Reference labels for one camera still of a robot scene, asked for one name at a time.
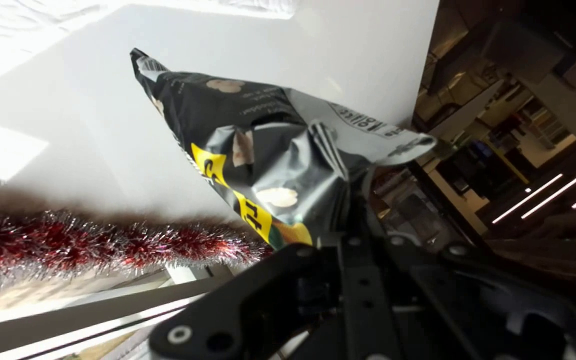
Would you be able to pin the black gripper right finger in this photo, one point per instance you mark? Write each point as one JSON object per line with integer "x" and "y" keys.
{"x": 475, "y": 306}

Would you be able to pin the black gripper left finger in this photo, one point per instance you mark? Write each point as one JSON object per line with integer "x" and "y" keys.
{"x": 269, "y": 306}

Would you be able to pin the silver foil snack bag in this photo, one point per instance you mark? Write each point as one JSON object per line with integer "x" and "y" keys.
{"x": 269, "y": 126}

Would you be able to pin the red silver tinsel garland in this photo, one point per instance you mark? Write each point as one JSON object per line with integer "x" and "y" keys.
{"x": 69, "y": 246}

